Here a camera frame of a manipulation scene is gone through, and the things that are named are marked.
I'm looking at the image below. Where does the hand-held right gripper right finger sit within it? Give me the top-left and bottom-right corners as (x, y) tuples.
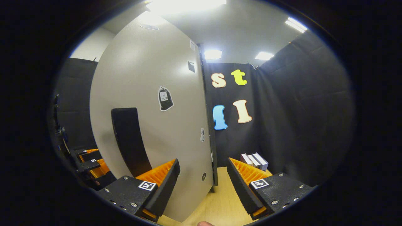
(226, 157), (317, 221)

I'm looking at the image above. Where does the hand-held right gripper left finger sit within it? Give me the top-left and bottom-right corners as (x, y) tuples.
(95, 158), (182, 223)

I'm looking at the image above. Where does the black door handle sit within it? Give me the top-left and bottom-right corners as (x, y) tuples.
(111, 107), (153, 178)

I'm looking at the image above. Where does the grey cabinet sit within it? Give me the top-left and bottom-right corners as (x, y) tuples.
(198, 44), (219, 192)

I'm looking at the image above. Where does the beige cabinet door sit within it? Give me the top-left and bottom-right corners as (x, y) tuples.
(90, 14), (218, 223)

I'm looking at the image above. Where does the purple spine book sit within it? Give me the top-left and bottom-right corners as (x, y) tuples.
(240, 153), (253, 167)

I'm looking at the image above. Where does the black spine book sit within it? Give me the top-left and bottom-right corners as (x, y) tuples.
(247, 154), (261, 170)

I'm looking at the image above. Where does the grey spine book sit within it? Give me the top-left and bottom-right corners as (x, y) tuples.
(252, 152), (269, 172)

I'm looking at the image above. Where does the black backdrop cloth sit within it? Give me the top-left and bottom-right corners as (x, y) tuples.
(55, 30), (355, 189)

